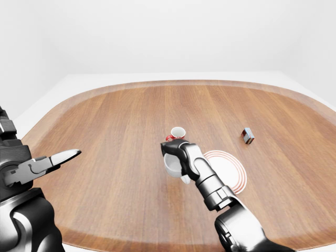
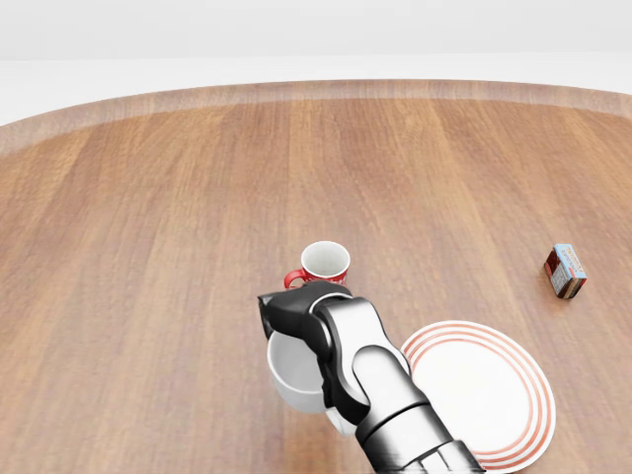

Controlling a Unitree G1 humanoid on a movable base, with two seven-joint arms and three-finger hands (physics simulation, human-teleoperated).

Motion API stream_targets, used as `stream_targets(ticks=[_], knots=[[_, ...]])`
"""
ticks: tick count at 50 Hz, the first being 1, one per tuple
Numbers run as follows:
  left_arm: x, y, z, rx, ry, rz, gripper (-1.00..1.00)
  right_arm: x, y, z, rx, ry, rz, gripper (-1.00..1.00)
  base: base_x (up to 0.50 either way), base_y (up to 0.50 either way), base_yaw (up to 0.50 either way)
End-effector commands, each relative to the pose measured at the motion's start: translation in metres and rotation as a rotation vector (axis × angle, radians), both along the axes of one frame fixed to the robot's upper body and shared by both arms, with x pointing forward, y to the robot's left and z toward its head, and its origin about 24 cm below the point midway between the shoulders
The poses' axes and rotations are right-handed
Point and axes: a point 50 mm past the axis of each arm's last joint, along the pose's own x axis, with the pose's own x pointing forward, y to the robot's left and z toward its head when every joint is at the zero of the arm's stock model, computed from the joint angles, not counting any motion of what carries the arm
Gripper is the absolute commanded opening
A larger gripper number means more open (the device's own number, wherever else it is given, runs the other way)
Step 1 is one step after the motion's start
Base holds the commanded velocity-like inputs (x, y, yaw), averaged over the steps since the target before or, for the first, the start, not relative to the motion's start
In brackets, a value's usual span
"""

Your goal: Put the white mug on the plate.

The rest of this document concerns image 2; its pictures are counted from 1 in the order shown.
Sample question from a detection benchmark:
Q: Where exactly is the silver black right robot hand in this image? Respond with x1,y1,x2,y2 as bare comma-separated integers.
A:
257,281,429,437

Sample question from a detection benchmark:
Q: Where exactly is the red mug white inside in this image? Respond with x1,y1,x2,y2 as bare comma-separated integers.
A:
283,240,352,291

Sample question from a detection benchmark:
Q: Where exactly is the white plate with red rings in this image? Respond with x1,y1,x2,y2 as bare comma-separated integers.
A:
399,320,558,471

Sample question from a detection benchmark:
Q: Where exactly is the small printed food box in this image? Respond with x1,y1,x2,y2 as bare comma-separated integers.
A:
543,243,589,300

